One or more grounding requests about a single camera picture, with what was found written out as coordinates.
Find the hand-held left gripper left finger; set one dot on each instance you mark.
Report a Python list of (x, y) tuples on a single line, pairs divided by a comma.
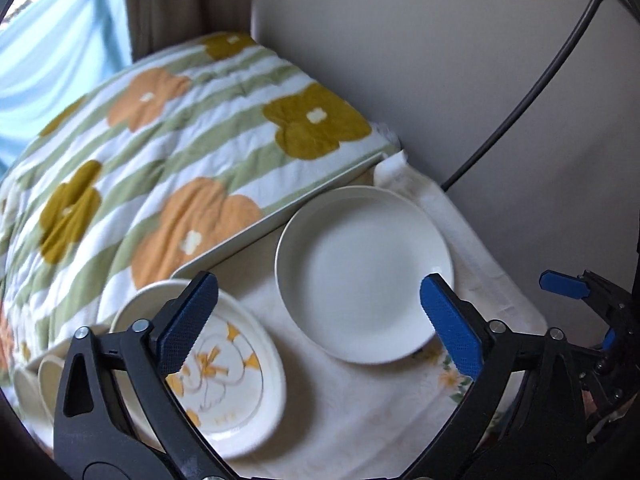
[(187, 320)]

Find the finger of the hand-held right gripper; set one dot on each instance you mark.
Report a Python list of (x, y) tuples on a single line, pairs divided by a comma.
[(607, 341), (565, 283)]

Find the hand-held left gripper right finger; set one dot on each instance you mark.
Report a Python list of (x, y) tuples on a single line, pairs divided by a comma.
[(450, 330)]

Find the yellow flower print plate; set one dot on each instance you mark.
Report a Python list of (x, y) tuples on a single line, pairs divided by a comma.
[(235, 375)]

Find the white deep plate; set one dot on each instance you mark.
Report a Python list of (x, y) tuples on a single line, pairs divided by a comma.
[(360, 270)]

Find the cream bowl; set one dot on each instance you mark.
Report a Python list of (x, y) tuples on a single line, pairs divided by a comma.
[(27, 395), (50, 375)]

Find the cream plate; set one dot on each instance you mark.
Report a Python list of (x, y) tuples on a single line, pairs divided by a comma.
[(145, 295)]

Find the cream floral tablecloth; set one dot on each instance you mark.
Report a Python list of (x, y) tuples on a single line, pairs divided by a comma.
[(350, 410)]

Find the floral striped blanket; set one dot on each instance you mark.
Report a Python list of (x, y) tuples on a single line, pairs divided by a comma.
[(150, 160)]

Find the blue curtain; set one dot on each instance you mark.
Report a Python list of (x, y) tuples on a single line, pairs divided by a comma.
[(60, 60)]

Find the brown curtain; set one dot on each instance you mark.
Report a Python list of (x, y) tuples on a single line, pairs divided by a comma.
[(165, 0)]

